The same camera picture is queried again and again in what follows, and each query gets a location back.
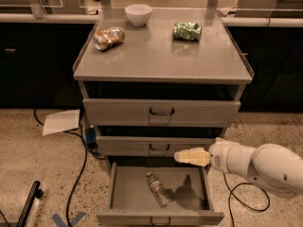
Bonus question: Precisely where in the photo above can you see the black cable on right floor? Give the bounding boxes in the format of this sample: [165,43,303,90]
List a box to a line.
[222,172,272,227]

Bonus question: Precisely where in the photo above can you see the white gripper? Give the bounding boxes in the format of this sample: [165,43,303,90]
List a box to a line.
[174,137,239,173]

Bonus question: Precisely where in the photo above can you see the grey middle drawer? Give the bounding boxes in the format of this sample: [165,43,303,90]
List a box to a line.
[97,136,215,157]

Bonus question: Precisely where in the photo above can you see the grey metal drawer cabinet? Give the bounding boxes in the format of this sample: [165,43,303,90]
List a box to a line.
[74,9,253,166]

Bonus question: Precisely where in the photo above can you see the dark right counter cabinet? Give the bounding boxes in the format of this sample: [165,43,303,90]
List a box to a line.
[223,18,303,112]

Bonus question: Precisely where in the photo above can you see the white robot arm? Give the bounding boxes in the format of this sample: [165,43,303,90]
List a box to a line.
[174,138,303,198]

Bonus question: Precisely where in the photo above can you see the dark counter cabinet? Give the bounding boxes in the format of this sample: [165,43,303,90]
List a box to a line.
[0,22,93,108]
[223,18,303,112]

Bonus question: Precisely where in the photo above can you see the white ceramic bowl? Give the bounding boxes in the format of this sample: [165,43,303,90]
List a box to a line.
[125,4,152,26]

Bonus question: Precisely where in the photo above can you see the dark left counter cabinet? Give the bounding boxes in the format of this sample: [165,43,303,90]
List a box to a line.
[0,22,93,108]

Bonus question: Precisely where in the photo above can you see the clear plastic water bottle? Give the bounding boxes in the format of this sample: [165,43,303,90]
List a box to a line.
[146,172,170,208]

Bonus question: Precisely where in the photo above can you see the black bar on floor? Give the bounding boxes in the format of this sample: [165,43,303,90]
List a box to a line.
[16,181,44,227]

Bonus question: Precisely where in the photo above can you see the black cable on left floor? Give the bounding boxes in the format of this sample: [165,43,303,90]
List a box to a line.
[33,108,105,227]

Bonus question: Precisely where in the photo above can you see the crushed green soda can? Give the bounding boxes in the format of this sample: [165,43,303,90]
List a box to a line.
[172,22,203,42]

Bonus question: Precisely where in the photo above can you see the black cable on floor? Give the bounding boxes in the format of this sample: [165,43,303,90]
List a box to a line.
[222,172,272,227]
[33,108,105,227]

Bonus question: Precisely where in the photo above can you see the blue power box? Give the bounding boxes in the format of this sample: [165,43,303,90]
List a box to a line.
[85,128,97,148]

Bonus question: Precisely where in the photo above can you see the grey open bottom drawer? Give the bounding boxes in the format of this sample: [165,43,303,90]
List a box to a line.
[97,158,224,227]

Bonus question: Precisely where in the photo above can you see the grey top drawer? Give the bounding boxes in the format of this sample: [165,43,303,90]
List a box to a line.
[83,98,241,128]

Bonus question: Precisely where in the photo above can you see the blue tape cross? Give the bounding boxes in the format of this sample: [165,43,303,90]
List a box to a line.
[51,211,86,227]

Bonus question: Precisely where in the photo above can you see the white paper sheet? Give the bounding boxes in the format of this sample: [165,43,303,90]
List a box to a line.
[43,110,80,135]

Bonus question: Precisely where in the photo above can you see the crushed brown soda can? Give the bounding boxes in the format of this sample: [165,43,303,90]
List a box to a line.
[93,26,125,51]

